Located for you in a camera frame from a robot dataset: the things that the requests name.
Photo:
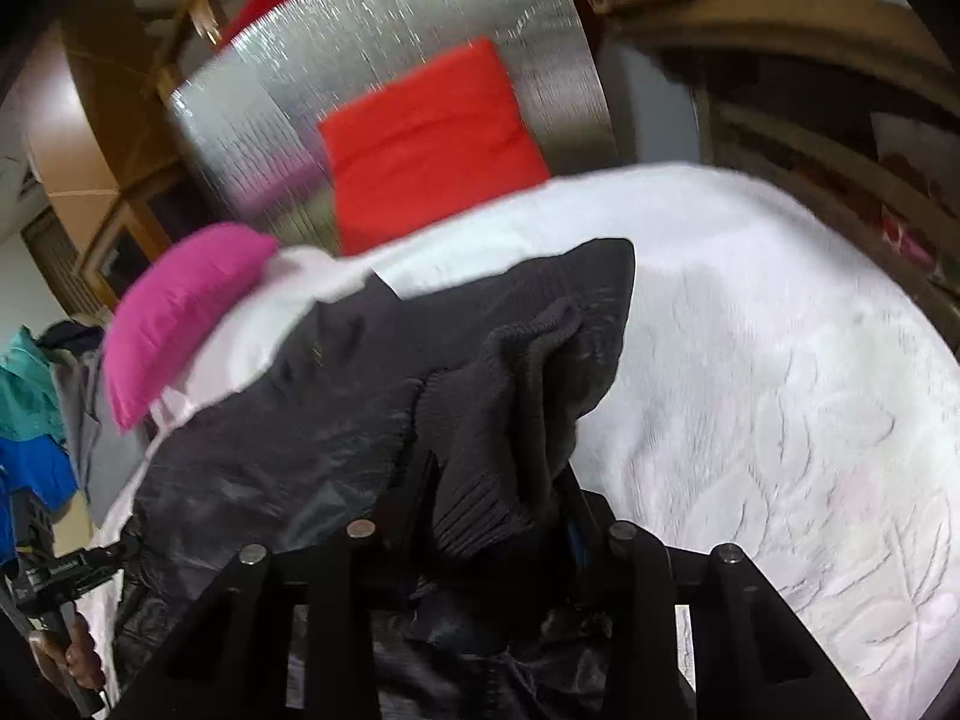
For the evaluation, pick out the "teal jacket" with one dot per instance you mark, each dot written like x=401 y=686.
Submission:
x=30 y=397

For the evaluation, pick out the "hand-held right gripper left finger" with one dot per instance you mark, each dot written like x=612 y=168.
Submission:
x=405 y=525

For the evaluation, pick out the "person's left hand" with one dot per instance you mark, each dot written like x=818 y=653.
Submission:
x=75 y=652

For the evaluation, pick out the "wooden pillar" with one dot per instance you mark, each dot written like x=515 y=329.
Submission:
x=82 y=135

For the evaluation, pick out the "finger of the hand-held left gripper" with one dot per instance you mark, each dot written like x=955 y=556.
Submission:
x=126 y=551

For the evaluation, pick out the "grey garment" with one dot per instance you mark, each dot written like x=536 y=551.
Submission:
x=105 y=457

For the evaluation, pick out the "silver foil mat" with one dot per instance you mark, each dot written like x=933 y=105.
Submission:
x=547 y=52

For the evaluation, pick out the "wooden stair railing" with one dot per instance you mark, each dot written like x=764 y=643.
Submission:
x=199 y=11

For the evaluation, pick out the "black puffer jacket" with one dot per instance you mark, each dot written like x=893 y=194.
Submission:
x=300 y=405

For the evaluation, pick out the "red pillow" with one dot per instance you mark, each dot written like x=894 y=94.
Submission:
x=427 y=142

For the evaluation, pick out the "wooden table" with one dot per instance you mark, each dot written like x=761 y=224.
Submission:
x=787 y=30

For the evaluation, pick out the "white blanket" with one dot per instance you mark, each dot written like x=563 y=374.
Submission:
x=750 y=390

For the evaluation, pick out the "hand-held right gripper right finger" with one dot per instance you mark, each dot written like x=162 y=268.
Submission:
x=581 y=540

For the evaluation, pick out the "pink pillow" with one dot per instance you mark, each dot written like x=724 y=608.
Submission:
x=180 y=315

